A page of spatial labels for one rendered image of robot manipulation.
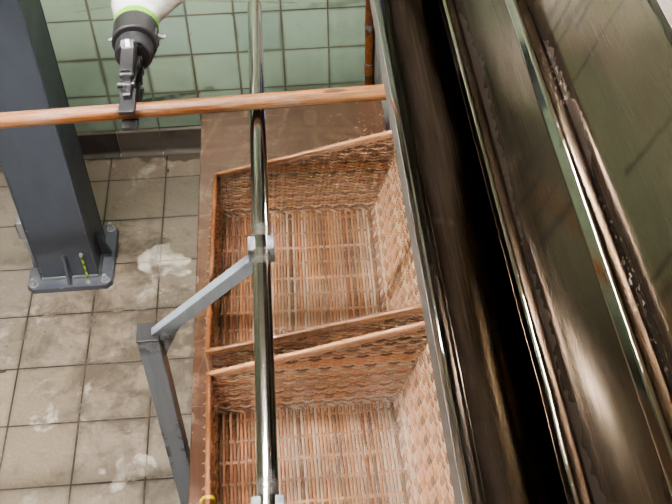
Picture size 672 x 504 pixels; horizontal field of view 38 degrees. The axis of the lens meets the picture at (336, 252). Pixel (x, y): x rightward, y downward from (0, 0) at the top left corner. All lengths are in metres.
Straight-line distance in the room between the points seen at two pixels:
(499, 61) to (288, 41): 1.97
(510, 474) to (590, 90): 0.42
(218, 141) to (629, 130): 1.93
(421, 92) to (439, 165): 0.17
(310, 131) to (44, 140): 0.74
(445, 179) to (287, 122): 1.43
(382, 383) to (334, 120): 0.95
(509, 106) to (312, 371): 0.86
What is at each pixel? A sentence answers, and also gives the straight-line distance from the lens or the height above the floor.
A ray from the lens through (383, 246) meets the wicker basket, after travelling 2.34.
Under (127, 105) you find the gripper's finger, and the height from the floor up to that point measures 1.21.
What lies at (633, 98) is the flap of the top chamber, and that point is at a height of 1.80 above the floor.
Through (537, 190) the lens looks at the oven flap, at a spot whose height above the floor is 1.52.
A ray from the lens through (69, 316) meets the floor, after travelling 3.13.
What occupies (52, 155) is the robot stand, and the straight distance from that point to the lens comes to 2.85.
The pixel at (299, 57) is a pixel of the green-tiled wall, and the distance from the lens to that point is 3.35.
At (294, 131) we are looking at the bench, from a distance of 2.73.
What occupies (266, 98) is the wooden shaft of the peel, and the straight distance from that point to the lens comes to 1.84.
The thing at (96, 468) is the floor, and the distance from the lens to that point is 2.79.
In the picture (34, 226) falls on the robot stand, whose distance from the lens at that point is 3.06.
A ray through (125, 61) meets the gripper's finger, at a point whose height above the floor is 1.24.
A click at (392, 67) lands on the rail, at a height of 1.44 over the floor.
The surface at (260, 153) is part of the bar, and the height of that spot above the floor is 1.17.
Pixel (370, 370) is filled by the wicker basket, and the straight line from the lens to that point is 2.02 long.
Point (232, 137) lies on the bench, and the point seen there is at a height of 0.58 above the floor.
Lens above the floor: 2.34
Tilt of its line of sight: 47 degrees down
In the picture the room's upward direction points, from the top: 1 degrees counter-clockwise
